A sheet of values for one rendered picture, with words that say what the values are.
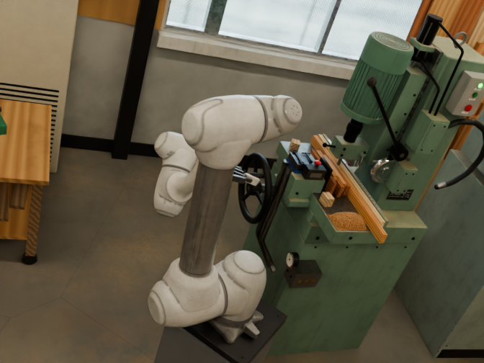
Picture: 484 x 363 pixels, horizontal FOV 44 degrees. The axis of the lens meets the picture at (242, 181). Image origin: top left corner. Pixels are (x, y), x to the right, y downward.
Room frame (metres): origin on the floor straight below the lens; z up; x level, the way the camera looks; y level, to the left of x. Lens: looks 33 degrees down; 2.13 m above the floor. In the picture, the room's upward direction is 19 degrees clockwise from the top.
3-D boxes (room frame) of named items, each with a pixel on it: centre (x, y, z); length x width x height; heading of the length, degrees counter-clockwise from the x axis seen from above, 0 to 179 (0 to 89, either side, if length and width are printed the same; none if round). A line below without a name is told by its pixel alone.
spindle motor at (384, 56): (2.20, -0.36, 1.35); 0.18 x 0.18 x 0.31
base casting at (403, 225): (2.26, -0.46, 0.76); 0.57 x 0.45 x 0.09; 118
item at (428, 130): (2.17, -0.62, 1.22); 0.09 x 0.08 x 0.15; 118
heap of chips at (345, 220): (1.88, -0.43, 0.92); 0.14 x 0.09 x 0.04; 118
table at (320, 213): (2.09, -0.29, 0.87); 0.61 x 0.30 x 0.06; 28
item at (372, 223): (2.12, -0.40, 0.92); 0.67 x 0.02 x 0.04; 28
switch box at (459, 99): (2.23, -0.70, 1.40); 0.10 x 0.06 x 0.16; 118
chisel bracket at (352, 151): (2.21, -0.37, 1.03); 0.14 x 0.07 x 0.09; 118
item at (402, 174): (2.15, -0.59, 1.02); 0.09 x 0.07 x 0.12; 28
